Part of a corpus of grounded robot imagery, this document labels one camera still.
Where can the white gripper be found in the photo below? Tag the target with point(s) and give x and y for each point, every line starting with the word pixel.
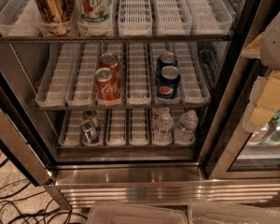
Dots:
pixel 276 42

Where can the clear water bottle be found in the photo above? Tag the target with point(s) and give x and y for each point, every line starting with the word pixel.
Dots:
pixel 159 110
pixel 163 129
pixel 186 127

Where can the middle shelf tray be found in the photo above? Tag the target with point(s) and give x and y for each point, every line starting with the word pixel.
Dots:
pixel 138 83

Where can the shelf tray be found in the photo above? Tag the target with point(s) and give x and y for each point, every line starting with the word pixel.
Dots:
pixel 135 17
pixel 138 83
pixel 138 127

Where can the bottom shelf tray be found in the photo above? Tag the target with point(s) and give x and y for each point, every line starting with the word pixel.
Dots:
pixel 138 127

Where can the top shelf tray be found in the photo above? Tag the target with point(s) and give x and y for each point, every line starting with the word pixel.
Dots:
pixel 135 17

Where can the stainless steel fridge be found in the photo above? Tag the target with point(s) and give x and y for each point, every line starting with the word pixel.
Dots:
pixel 47 82

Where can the red can behind glass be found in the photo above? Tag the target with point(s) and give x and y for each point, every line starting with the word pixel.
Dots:
pixel 258 136

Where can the front blue pepsi can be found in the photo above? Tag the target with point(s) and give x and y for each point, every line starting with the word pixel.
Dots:
pixel 168 83

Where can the blue pepsi can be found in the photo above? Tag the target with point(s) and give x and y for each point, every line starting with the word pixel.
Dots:
pixel 168 83
pixel 166 58

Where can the rear blue pepsi can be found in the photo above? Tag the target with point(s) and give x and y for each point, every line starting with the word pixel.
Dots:
pixel 166 58

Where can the right clear plastic bin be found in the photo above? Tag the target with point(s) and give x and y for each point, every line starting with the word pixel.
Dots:
pixel 226 213

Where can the clear plastic bin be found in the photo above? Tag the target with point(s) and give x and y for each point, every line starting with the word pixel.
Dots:
pixel 123 213
pixel 226 213

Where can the rear red cola can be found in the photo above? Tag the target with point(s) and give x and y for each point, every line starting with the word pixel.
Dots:
pixel 110 60

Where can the red cola can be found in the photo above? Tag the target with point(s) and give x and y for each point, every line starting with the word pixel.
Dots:
pixel 110 60
pixel 107 86

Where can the front red cola can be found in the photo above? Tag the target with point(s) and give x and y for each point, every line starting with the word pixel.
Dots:
pixel 107 86

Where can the rear silver blue can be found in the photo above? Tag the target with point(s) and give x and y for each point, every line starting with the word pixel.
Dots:
pixel 91 115

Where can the silver blue can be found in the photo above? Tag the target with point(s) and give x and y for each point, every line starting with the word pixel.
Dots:
pixel 91 115
pixel 90 135

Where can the white 7up can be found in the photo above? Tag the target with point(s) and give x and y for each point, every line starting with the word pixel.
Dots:
pixel 93 11

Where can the front silver blue can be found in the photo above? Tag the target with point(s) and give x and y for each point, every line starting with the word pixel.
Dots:
pixel 90 135

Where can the left clear plastic bin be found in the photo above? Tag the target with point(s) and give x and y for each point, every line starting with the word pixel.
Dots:
pixel 123 213

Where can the gold tall can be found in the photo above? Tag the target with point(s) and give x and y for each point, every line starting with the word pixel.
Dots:
pixel 55 13

